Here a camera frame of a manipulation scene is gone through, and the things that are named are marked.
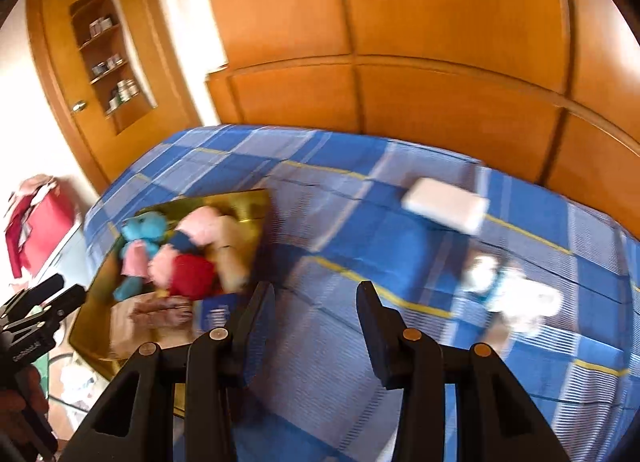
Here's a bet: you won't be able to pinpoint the pink towel blue band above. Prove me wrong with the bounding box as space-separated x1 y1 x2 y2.
149 205 221 289

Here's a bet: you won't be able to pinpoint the round metal door knob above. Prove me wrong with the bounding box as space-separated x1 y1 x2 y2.
72 100 87 113

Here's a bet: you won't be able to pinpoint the clear plastic bag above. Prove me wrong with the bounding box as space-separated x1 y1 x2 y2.
110 293 194 359

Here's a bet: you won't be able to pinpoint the person left hand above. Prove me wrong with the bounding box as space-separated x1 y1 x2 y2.
1 366 49 444

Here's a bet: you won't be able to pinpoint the blue Tempo tissue pack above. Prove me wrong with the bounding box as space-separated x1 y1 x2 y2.
193 294 242 335

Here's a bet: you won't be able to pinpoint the red bag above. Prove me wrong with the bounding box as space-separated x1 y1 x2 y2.
2 175 77 280

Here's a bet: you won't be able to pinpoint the blue plush bear pink dress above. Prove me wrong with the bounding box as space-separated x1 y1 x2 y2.
113 211 167 303

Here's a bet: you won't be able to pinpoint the beige cloth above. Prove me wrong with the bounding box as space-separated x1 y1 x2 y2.
205 215 250 294

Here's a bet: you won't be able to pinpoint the white knitted socks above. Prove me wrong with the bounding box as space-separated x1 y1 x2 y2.
461 249 563 346

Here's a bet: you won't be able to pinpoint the wooden door with shelves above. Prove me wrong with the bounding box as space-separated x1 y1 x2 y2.
26 0 201 193

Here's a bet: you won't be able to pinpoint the white storage bin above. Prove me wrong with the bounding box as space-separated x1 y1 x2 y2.
28 223 91 301

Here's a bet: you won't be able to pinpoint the red fluffy sponge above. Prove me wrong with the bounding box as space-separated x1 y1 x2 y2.
169 254 220 301

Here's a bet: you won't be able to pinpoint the wooden wardrobe wall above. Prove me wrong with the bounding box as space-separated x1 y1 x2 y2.
208 0 639 232

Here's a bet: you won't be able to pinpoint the blue plaid bed cover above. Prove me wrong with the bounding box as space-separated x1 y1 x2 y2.
85 126 639 461

